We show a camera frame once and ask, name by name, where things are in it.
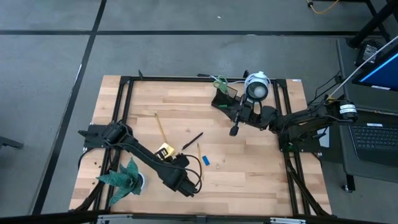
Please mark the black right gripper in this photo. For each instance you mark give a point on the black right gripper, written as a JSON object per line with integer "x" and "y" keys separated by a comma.
{"x": 250, "y": 115}

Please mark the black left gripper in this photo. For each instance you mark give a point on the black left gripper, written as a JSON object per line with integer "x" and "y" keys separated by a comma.
{"x": 180, "y": 161}

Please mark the yellow sticky note pad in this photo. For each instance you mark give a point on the yellow sticky note pad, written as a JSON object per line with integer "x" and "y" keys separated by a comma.
{"x": 166, "y": 146}

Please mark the black pen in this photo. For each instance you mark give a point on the black pen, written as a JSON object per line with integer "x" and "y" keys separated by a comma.
{"x": 192, "y": 141}

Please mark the blue eraser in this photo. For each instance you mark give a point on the blue eraser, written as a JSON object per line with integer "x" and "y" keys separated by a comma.
{"x": 206, "y": 160}

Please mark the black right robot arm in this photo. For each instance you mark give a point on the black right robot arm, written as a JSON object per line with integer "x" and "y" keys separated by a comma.
{"x": 304, "y": 119}

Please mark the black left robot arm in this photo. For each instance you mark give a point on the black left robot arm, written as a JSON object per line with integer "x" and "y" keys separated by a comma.
{"x": 146, "y": 158}

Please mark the black desk organizer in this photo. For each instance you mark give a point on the black desk organizer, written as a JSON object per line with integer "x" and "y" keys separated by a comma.
{"x": 222, "y": 99}

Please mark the white round desk lamp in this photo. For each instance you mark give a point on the white round desk lamp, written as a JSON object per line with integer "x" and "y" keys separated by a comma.
{"x": 256, "y": 90}

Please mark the green potted plant white pot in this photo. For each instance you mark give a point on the green potted plant white pot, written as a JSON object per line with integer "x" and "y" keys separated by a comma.
{"x": 127, "y": 180}

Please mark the black plug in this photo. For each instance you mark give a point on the black plug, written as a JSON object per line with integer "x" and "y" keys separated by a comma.
{"x": 203, "y": 75}

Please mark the white label sticker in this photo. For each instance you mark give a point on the white label sticker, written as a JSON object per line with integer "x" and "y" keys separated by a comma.
{"x": 296, "y": 80}

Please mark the white paper sheet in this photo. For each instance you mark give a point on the white paper sheet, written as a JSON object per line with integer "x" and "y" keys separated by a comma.
{"x": 326, "y": 141}

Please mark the laptop computer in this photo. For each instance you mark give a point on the laptop computer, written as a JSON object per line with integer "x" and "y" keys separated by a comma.
{"x": 345, "y": 62}

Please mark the black crossbar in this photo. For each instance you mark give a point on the black crossbar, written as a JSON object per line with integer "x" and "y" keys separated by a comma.
{"x": 46, "y": 218}

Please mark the black keyboard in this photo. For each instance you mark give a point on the black keyboard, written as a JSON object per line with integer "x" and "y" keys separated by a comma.
{"x": 379, "y": 143}

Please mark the black power adapter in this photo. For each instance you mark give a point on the black power adapter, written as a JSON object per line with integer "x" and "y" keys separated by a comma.
{"x": 368, "y": 51}

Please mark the monitor with blue screen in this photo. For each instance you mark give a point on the monitor with blue screen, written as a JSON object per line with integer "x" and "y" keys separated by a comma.
{"x": 385, "y": 73}

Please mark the gray chair leg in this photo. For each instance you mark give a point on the gray chair leg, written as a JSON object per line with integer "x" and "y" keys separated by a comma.
{"x": 9, "y": 142}

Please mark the black stand leg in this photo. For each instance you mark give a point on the black stand leg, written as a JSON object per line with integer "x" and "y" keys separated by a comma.
{"x": 371, "y": 24}

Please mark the black frame knob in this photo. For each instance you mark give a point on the black frame knob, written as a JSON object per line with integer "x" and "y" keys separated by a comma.
{"x": 246, "y": 74}

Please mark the black aluminium table frame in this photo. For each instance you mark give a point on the black aluminium table frame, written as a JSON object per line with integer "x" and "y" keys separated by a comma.
{"x": 186, "y": 79}

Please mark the small black camera box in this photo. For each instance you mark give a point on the small black camera box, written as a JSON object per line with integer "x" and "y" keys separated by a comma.
{"x": 201, "y": 219}

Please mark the silver aluminium bracket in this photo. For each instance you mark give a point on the silver aluminium bracket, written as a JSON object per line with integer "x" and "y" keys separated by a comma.
{"x": 287, "y": 221}
{"x": 115, "y": 219}

